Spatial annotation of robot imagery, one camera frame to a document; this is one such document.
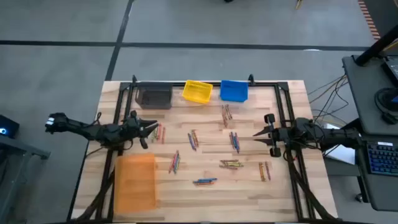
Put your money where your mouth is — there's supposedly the black box blue light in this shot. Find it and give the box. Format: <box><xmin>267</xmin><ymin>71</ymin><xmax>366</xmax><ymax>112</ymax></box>
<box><xmin>0</xmin><ymin>114</ymin><xmax>20</xmax><ymax>140</ymax></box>

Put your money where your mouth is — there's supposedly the orange translucent bin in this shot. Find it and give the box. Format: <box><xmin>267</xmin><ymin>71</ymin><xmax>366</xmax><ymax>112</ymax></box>
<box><xmin>113</xmin><ymin>152</ymin><xmax>158</xmax><ymax>215</ymax></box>

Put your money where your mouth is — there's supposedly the black aluminium table frame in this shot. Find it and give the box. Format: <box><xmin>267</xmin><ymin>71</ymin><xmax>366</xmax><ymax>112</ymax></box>
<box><xmin>74</xmin><ymin>73</ymin><xmax>338</xmax><ymax>223</ymax></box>

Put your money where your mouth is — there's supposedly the black pole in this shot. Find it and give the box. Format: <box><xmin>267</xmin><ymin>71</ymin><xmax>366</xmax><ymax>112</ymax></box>
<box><xmin>354</xmin><ymin>23</ymin><xmax>398</xmax><ymax>67</ymax></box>

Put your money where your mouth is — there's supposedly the yellow cable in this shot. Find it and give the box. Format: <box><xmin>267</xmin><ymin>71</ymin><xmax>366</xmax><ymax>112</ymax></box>
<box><xmin>312</xmin><ymin>113</ymin><xmax>346</xmax><ymax>124</ymax></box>

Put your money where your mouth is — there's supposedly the black laptop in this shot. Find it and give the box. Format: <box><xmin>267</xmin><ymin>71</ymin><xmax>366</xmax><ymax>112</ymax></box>
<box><xmin>381</xmin><ymin>55</ymin><xmax>398</xmax><ymax>88</ymax></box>

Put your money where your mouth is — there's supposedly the black cable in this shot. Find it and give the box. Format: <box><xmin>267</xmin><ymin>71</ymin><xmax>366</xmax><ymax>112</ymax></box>
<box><xmin>307</xmin><ymin>73</ymin><xmax>351</xmax><ymax>125</ymax></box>

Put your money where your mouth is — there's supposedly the backlit keyboard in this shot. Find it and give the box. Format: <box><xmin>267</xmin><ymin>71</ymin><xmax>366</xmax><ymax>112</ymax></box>
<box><xmin>366</xmin><ymin>141</ymin><xmax>398</xmax><ymax>177</ymax></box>

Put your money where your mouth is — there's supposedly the yellow plastic basket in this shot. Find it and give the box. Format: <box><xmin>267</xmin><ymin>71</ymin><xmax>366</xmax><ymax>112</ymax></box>
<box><xmin>182</xmin><ymin>79</ymin><xmax>214</xmax><ymax>105</ymax></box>

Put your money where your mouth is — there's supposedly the grey side desk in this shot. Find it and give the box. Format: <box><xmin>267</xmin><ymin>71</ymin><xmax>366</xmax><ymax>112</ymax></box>
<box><xmin>323</xmin><ymin>54</ymin><xmax>398</xmax><ymax>212</ymax></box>

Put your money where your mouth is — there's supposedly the orange striped floor strip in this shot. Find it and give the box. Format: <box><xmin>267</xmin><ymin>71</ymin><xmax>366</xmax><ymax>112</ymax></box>
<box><xmin>357</xmin><ymin>0</ymin><xmax>382</xmax><ymax>40</ymax></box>

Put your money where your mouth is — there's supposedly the white paper sheet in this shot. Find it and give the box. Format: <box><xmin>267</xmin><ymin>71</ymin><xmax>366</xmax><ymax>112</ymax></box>
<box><xmin>323</xmin><ymin>123</ymin><xmax>357</xmax><ymax>166</ymax></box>

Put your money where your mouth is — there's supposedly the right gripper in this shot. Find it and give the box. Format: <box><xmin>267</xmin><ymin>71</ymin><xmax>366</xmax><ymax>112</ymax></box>
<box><xmin>252</xmin><ymin>113</ymin><xmax>296</xmax><ymax>158</ymax></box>

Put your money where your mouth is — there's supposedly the blue plastic basket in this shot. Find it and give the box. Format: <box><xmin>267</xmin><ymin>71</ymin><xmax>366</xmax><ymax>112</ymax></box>
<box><xmin>220</xmin><ymin>80</ymin><xmax>249</xmax><ymax>103</ymax></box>

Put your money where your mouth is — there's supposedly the grey plastic bin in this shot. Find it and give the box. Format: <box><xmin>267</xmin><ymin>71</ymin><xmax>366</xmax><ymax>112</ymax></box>
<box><xmin>134</xmin><ymin>81</ymin><xmax>174</xmax><ymax>110</ymax></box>

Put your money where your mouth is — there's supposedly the grey metal bench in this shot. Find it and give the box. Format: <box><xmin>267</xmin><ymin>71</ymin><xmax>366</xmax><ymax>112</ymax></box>
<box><xmin>0</xmin><ymin>135</ymin><xmax>51</xmax><ymax>223</ymax></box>

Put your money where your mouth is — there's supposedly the black headset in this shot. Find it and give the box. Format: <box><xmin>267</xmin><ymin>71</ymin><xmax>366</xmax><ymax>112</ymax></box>
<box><xmin>374</xmin><ymin>86</ymin><xmax>398</xmax><ymax>125</ymax></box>

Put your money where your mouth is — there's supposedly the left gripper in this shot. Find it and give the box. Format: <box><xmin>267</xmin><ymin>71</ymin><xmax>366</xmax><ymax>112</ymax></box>
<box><xmin>122</xmin><ymin>110</ymin><xmax>160</xmax><ymax>150</ymax></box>

